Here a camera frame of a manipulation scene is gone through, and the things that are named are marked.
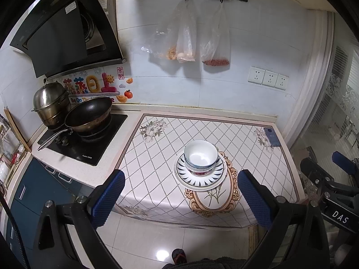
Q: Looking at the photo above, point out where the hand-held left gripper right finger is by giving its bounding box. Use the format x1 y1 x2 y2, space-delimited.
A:
237 169 330 269

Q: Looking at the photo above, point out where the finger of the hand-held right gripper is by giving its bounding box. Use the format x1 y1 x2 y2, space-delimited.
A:
332 151 359 185
300 158 337 191

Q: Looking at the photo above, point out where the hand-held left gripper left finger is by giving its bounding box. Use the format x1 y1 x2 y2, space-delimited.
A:
32 169 126 269

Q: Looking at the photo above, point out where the blue leaf pattern plate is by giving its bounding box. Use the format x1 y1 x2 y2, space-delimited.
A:
179 153 225 188

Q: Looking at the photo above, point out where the red patterned bowl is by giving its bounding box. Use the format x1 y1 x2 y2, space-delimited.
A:
187 167 216 177

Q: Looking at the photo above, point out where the large white plate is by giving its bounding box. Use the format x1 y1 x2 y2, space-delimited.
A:
176 151 228 193

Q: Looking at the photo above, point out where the blue rimmed bowl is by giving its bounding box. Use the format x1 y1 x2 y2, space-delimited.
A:
185 160 218 172

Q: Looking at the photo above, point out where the plain white bowl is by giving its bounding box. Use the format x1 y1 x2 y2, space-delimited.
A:
184 140 219 166

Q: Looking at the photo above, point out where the person's right hand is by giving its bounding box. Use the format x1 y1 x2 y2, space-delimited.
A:
334 242 355 266

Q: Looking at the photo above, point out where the black gas cooktop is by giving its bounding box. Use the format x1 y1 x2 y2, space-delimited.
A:
37 113 128 166

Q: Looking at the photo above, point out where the blue smartphone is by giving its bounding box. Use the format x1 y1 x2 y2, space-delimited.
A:
263 127 282 148

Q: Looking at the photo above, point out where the frosted sliding glass door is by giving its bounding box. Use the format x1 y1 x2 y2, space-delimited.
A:
292 34 359 174

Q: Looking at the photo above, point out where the floral diamond pattern tablecloth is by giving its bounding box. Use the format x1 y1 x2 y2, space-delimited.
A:
114 113 306 229

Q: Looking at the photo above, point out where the blue kitchen cabinet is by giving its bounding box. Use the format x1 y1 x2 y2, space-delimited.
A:
6 157 90 258

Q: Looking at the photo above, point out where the dark fleece clothing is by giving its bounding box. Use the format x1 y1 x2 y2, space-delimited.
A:
161 256 249 269

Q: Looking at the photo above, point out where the black wok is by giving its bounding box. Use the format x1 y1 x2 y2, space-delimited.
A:
38 97 113 151

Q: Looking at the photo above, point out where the kitchen utensil rack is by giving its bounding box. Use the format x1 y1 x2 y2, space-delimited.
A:
0 118 27 186

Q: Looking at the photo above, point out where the wooden cutting board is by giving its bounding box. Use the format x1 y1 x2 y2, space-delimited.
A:
3 108 32 152

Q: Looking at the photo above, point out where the stainless steel steamer pot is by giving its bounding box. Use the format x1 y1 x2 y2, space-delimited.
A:
31 78 72 128

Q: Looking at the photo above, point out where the plastic bag with red beans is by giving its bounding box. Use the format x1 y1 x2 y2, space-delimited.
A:
200 4 231 67

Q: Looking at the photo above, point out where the plastic bag with orange snacks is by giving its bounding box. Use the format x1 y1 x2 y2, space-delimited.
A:
141 1 180 61

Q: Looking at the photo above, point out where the black range hood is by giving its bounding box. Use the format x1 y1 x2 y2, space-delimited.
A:
10 0 127 79

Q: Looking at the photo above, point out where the plastic bag with eggs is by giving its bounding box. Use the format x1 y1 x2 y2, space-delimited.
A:
176 0 197 63

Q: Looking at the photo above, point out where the white door frame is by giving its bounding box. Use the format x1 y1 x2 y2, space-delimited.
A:
283 11 335 149

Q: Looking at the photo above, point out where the white wall socket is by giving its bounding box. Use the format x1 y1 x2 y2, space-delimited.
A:
275 73 289 91
262 69 279 87
248 66 265 85

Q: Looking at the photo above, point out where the black cable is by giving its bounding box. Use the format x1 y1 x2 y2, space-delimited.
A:
0 193 30 269

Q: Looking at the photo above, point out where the colourful lettered wall sticker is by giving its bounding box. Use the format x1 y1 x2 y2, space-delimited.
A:
62 72 119 104

